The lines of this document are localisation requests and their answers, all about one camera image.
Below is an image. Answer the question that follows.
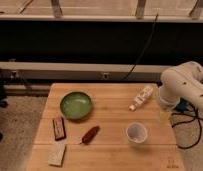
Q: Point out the white ceramic cup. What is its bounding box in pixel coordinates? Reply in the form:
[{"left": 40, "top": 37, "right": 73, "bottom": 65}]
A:
[{"left": 125, "top": 122, "right": 148, "bottom": 146}]

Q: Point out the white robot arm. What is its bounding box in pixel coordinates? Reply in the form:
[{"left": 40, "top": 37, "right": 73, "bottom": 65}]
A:
[{"left": 156, "top": 61, "right": 203, "bottom": 122}]

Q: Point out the green ceramic bowl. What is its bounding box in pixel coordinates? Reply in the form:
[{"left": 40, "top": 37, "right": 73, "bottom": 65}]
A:
[{"left": 60, "top": 91, "right": 92, "bottom": 120}]

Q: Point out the blue box on floor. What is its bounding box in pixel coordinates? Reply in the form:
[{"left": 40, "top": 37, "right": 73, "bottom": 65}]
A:
[{"left": 176, "top": 99, "right": 187, "bottom": 112}]

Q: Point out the white tube with label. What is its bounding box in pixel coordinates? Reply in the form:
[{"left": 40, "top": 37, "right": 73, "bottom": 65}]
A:
[{"left": 129, "top": 86, "right": 154, "bottom": 111}]

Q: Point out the brown chocolate bar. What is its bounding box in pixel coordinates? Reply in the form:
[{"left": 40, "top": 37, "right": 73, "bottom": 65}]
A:
[{"left": 52, "top": 117, "right": 66, "bottom": 141}]

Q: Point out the white rectangular sponge block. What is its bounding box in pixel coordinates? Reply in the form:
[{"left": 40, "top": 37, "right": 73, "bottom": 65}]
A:
[{"left": 48, "top": 142, "right": 66, "bottom": 166}]

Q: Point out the black hanging cable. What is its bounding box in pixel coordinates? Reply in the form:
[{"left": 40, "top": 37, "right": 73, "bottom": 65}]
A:
[{"left": 121, "top": 13, "right": 160, "bottom": 83}]

